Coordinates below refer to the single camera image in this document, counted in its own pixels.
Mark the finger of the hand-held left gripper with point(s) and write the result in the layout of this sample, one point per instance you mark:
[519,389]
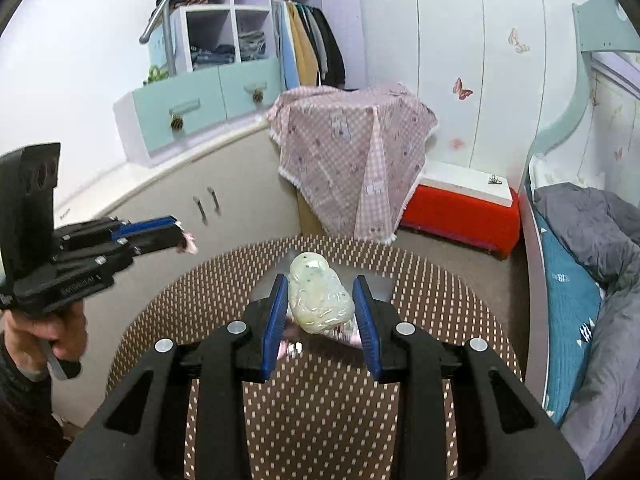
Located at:
[145,228]
[150,246]

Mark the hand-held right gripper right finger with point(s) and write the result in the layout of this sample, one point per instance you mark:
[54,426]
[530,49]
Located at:
[367,325]

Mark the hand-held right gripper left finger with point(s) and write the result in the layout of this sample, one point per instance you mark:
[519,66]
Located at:
[275,325]

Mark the grey jewelry box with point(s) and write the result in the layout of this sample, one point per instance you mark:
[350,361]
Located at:
[381,287]

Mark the pale jade pendant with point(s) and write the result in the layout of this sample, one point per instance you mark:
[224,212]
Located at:
[317,290]

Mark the person's left forearm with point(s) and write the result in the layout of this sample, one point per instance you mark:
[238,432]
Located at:
[20,395]

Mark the brown polka-dot table cover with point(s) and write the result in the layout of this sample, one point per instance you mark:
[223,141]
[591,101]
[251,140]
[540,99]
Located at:
[320,410]

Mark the beige low cabinet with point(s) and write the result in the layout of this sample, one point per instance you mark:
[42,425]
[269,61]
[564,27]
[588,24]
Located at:
[240,185]

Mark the pine cone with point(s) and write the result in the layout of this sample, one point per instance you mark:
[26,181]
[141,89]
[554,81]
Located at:
[176,122]
[258,95]

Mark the lilac stair shelf cabinet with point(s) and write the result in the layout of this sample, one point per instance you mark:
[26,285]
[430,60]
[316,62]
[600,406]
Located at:
[150,110]

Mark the red storage box white lid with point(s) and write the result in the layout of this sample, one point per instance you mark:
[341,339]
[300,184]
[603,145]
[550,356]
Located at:
[450,215]

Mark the green plant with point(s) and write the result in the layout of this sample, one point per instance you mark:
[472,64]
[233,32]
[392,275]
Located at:
[155,75]

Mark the pink bear-print cloth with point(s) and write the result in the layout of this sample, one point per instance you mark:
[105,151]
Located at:
[340,160]

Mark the dark folded jeans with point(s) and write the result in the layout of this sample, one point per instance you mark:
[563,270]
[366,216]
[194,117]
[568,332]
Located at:
[212,56]

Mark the metal binder clip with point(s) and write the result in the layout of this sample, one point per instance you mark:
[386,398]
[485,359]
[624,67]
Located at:
[495,179]

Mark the teal bedsheet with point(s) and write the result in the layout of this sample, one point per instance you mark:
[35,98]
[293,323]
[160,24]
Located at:
[565,300]

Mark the faded butterfly sticker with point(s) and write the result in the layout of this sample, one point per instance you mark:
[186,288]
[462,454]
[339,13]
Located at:
[456,144]

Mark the light folded jeans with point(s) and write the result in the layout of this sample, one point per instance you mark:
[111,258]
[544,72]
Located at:
[251,45]

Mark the grey metal handrail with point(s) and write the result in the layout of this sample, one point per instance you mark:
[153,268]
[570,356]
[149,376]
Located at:
[160,10]

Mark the light blue hanging garment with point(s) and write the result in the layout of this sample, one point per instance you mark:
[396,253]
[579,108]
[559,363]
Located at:
[287,45]

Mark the yellow hanging garment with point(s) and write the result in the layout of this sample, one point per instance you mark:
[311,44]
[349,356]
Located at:
[305,45]

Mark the grey duvet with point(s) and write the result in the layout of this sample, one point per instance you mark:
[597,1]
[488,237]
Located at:
[590,220]

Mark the pink butterfly sticker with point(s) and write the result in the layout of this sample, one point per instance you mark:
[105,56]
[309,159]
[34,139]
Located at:
[461,89]

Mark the black hanging jacket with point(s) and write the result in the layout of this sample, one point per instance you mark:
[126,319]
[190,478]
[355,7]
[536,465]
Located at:
[334,55]

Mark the grey hanging garment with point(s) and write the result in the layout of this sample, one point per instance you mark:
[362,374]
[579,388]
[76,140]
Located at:
[318,35]

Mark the white wardrobe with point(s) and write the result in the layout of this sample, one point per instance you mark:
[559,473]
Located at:
[440,20]

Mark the pale butterfly sticker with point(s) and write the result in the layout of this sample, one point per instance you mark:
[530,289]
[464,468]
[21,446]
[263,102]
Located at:
[518,42]

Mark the teal bunk bed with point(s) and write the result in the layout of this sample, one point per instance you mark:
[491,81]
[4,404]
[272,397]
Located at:
[600,25]

